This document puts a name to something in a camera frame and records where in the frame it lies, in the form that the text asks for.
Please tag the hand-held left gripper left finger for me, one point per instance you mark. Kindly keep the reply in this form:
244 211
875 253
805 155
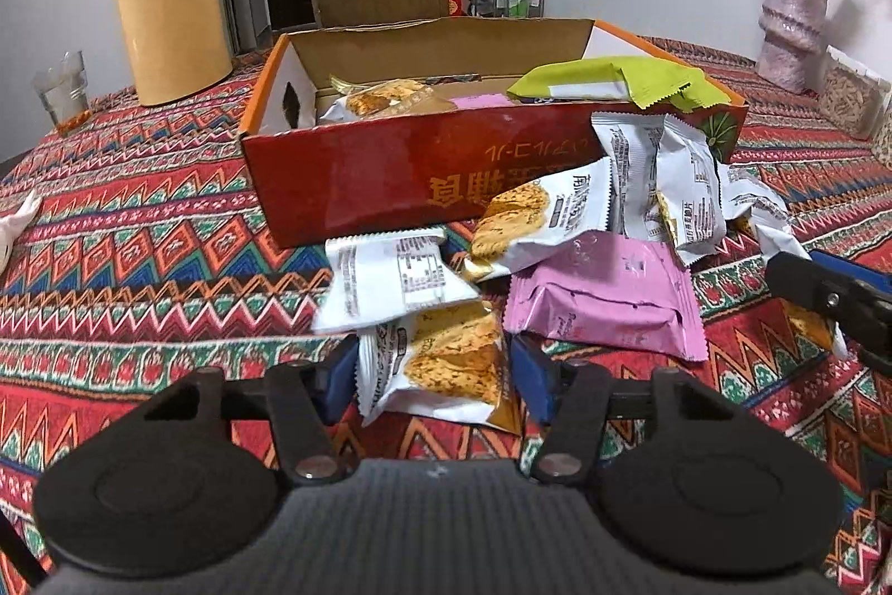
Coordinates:
343 379

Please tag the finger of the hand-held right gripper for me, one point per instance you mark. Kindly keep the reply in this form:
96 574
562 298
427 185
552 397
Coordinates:
822 288

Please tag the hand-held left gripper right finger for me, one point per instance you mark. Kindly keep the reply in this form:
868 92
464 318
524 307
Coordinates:
533 379

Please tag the pink snack packet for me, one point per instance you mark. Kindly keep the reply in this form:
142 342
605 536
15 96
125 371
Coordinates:
606 295
481 100

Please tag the pile of white snack packets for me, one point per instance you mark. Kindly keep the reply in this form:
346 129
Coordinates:
543 218

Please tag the red pumpkin print cardboard box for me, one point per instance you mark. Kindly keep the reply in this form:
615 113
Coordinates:
362 177

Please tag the green snack packet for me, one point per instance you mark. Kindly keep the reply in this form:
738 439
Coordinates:
669 83
564 79

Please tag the clear seed container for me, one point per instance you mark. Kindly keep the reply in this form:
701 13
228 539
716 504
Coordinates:
854 93

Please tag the pink ceramic vase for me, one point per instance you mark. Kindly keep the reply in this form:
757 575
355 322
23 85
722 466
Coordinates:
791 30

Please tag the white cloth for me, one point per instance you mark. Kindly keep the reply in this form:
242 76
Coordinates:
17 225

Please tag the small red gift box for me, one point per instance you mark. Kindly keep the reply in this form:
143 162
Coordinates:
458 2

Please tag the clear drinking glass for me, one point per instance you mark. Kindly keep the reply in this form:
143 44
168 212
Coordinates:
63 96

